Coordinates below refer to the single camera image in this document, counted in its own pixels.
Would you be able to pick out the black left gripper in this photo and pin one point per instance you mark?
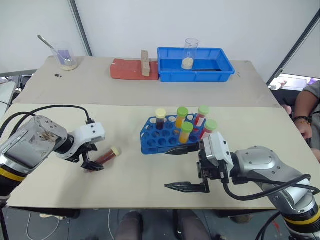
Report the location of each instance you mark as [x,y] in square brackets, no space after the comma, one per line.
[80,153]

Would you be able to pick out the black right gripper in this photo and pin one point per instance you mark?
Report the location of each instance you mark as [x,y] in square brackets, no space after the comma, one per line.
[211,171]

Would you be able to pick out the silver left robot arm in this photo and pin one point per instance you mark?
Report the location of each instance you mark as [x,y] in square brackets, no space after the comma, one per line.
[30,143]

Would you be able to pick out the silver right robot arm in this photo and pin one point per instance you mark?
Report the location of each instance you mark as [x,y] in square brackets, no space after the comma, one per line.
[270,162]

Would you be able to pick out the person's forearm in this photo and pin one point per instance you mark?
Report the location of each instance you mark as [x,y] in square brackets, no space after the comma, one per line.
[303,105]

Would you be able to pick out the blue test tube rack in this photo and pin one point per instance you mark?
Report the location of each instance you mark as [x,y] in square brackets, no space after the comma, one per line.
[155,142]

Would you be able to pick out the person's hand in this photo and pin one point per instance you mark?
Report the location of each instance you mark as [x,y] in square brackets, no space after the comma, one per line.
[305,130]

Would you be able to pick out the dark red tube cream cap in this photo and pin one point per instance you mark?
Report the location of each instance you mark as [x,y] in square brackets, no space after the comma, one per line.
[108,156]

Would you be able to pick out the orange tube green cap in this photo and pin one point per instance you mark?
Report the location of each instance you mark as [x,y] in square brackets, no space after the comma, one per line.
[180,117]
[185,132]

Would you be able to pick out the red tube green cap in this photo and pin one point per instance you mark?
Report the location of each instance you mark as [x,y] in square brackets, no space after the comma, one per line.
[201,116]
[208,128]

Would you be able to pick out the dark red tube yellow cap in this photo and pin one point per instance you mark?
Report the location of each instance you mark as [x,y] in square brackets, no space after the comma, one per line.
[160,120]

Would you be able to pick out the blue plastic bin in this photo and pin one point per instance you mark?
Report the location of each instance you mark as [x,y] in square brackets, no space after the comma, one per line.
[175,75]

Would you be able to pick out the red cloth mat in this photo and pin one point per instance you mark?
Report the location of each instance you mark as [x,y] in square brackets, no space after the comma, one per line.
[125,70]

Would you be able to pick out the glass beaker with powder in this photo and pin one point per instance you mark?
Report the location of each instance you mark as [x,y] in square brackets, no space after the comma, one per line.
[66,63]

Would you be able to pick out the clear cup with powder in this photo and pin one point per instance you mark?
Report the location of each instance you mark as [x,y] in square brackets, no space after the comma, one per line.
[188,62]

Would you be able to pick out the grey side table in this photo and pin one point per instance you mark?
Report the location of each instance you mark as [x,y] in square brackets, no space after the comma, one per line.
[12,87]

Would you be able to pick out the wooden block with holes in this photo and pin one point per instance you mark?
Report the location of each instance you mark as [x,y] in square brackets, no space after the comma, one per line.
[145,63]

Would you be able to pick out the metal spoon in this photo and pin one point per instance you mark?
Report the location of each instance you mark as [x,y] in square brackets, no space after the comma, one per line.
[47,43]

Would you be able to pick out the grey metal pole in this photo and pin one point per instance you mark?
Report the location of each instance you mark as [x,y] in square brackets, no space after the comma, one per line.
[80,27]
[292,42]

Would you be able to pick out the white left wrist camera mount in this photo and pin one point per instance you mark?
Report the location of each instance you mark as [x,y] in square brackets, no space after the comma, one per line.
[90,131]

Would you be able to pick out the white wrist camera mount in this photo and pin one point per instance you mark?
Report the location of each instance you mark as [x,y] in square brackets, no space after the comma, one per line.
[216,147]
[90,131]

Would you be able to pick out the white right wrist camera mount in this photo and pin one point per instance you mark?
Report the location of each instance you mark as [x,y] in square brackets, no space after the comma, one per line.
[216,147]

